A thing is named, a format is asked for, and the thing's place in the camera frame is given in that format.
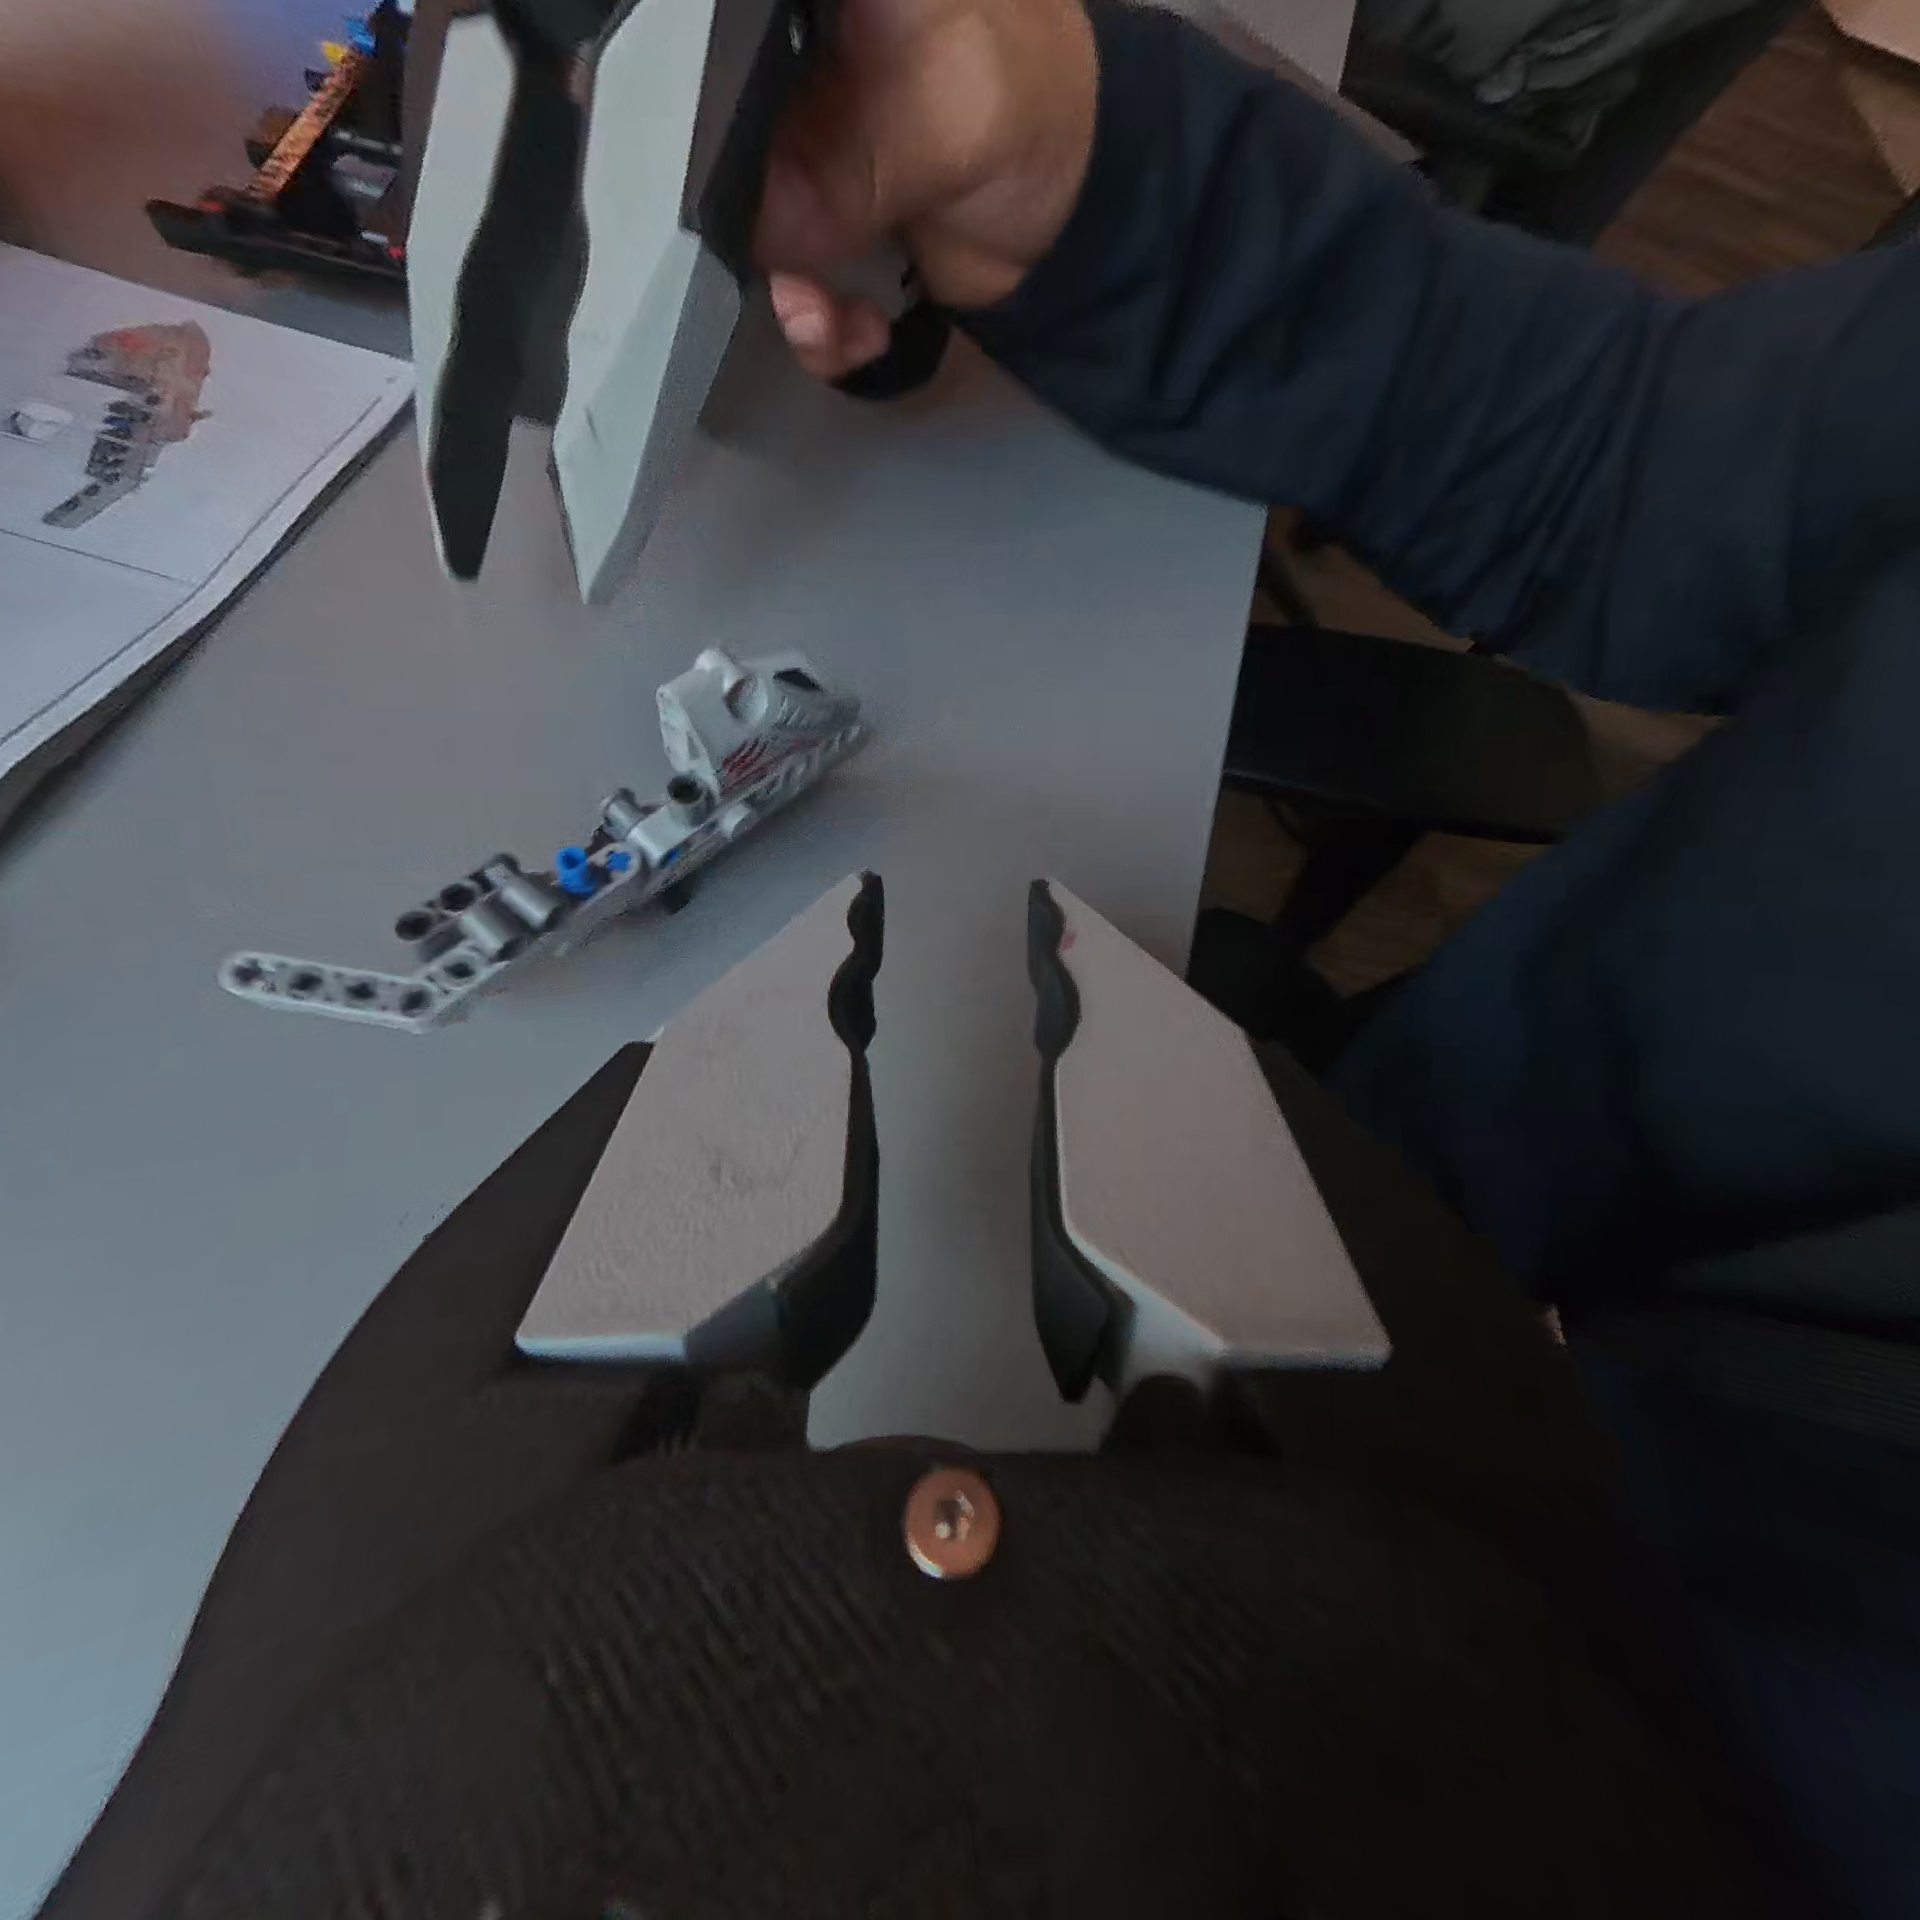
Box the grey lego shark assembly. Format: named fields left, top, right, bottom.
left=217, top=645, right=868, bottom=1038

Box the person's right forearm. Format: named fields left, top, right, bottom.
left=950, top=0, right=1920, bottom=721

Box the person's dark clothed body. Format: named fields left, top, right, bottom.
left=1319, top=568, right=1920, bottom=1920

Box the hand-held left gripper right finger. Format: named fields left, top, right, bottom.
left=1024, top=873, right=1392, bottom=1408

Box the lego instruction booklet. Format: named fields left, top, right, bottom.
left=0, top=240, right=419, bottom=811

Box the black lego chassis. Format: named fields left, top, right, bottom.
left=143, top=0, right=413, bottom=287

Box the black office chair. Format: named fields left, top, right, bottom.
left=1190, top=622, right=1606, bottom=1051

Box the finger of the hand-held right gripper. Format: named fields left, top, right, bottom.
left=543, top=0, right=748, bottom=606
left=401, top=0, right=601, bottom=584

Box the person's right hand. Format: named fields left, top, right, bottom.
left=750, top=0, right=1105, bottom=383

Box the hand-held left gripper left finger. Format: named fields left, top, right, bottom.
left=515, top=867, right=888, bottom=1393

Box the black chair with grey cloth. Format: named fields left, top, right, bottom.
left=1341, top=0, right=1817, bottom=248

